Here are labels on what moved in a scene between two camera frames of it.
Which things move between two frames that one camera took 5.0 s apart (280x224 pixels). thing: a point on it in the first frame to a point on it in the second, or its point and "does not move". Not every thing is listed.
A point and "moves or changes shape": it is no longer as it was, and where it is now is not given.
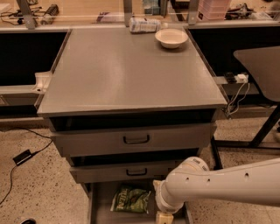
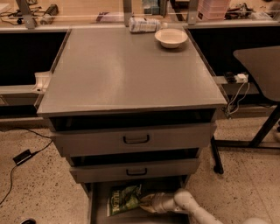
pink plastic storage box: x=213 y=10 does not move
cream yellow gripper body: x=165 y=203 to x=157 y=202
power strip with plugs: x=232 y=77 does not move
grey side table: x=263 y=65 does not move
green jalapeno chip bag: x=134 y=200 moves or changes shape
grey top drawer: x=136 y=140 does not move
